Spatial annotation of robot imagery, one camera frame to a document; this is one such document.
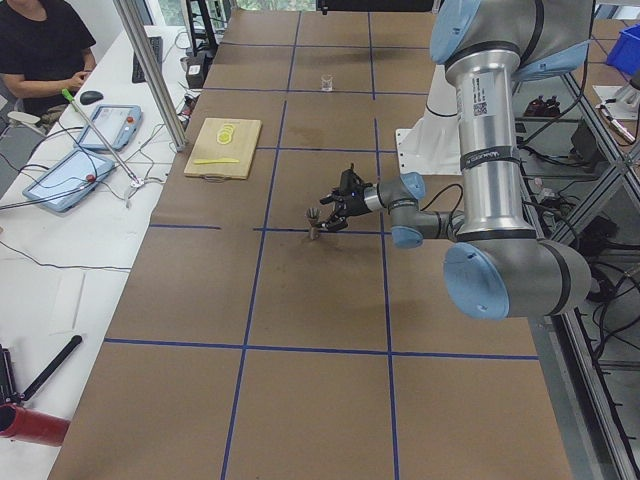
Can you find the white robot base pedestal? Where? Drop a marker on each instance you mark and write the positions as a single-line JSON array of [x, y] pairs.
[[431, 146]]

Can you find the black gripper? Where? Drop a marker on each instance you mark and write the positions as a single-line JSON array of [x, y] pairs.
[[356, 204]]

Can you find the clear glass shaker cup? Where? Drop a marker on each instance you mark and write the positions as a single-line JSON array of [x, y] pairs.
[[326, 83]]

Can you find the yellow plastic knife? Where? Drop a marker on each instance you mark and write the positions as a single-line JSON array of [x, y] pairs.
[[220, 160]]

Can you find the black folded umbrella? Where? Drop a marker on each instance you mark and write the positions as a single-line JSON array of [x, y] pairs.
[[9, 389]]

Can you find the lemon slice nearest knife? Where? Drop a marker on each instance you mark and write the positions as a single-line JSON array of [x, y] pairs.
[[222, 138]]

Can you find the aluminium frame post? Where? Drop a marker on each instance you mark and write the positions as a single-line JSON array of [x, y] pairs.
[[136, 33]]

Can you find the person in black shirt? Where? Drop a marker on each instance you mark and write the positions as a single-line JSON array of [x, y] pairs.
[[45, 48]]

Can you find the grey office chair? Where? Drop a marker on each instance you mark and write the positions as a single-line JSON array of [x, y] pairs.
[[13, 114]]

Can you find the red cylinder bottle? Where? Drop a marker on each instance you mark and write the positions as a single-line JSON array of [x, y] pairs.
[[20, 424]]

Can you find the steel jigger measuring cup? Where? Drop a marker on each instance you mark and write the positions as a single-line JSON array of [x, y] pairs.
[[313, 218]]

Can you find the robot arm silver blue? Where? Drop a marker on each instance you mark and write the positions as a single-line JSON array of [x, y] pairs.
[[497, 266]]

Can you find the bamboo cutting board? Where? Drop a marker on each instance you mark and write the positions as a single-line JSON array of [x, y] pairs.
[[242, 146]]

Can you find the reacher grabber stick green handle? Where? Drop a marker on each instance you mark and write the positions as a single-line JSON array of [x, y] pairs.
[[136, 182]]

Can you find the white foam block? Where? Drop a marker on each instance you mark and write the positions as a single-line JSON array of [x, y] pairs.
[[66, 302]]

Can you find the teach pendant near post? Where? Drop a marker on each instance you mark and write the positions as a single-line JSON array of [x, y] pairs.
[[117, 123]]

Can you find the teach pendant far side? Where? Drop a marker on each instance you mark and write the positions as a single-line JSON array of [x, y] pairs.
[[69, 181]]

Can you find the blue plastic bin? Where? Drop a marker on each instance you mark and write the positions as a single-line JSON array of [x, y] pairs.
[[625, 55]]

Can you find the black computer mouse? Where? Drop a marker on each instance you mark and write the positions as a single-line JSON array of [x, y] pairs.
[[90, 97]]

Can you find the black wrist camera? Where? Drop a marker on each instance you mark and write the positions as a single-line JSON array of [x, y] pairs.
[[351, 184]]

